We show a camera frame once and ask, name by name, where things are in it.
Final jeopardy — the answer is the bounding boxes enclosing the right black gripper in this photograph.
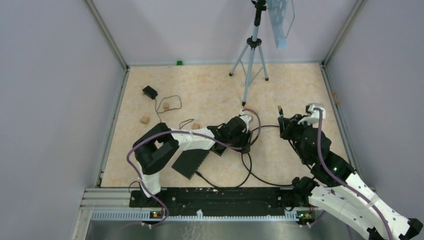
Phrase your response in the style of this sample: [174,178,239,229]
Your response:
[278,113,313,165]

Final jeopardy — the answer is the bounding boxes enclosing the black network switch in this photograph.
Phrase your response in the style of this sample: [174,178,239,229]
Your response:
[171,149,210,180]
[211,147,227,157]

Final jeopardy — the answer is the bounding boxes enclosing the black power adapter with cord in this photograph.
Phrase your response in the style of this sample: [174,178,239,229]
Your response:
[142,85,183,123]

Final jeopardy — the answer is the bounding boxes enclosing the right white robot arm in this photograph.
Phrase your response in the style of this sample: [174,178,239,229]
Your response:
[277,110,424,240]

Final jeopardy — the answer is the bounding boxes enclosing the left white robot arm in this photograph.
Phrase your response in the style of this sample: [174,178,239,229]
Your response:
[131,114,253,207]

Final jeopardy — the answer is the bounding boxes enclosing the wooden cube near adapter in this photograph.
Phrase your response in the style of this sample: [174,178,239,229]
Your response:
[162,102,170,110]

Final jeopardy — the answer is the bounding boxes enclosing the perforated white panel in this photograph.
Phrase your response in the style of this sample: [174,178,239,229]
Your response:
[266,0,296,50]

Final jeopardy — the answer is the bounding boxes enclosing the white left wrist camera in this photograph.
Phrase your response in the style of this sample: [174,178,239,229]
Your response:
[238,114,253,129]

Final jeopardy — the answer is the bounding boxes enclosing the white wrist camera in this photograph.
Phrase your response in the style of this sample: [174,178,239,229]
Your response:
[238,114,253,129]
[297,103,326,126]

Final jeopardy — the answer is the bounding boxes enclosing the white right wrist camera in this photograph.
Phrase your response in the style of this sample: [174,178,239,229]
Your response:
[297,103,326,126]

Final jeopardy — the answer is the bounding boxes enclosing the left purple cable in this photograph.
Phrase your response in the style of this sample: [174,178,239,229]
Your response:
[126,108,262,229]

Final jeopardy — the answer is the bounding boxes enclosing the wooden cube near switch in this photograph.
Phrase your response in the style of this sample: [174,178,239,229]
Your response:
[192,123,201,130]

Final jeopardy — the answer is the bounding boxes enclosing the wooden block on frame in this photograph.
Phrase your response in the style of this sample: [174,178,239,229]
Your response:
[331,91,340,106]

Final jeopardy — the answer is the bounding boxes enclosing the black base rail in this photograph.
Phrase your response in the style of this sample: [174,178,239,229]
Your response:
[129,187,310,217]

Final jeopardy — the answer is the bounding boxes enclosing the silver camera tripod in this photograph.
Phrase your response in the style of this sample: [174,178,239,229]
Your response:
[228,0,270,107]

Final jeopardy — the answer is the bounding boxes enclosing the wooden cube by cord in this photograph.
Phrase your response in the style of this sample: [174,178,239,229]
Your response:
[140,115,151,125]

